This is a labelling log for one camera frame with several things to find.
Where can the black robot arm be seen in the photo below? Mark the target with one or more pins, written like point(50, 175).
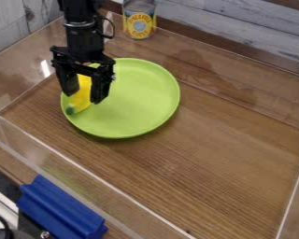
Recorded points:
point(84, 36)

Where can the yellow toy banana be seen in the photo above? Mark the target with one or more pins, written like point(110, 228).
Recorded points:
point(78, 100)

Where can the clear acrylic corner bracket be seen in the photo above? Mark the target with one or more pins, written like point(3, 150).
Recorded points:
point(108, 26)

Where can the green round plate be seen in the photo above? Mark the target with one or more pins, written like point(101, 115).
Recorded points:
point(141, 102)

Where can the blue plastic clamp block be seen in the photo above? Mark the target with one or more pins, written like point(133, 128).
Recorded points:
point(62, 215)

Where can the clear acrylic enclosure wall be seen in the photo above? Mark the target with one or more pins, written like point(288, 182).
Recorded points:
point(26, 157)

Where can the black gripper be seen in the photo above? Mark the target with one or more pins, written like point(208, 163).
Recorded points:
point(94, 65)

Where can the yellow pineapple can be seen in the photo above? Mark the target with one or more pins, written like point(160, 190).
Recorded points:
point(139, 18)

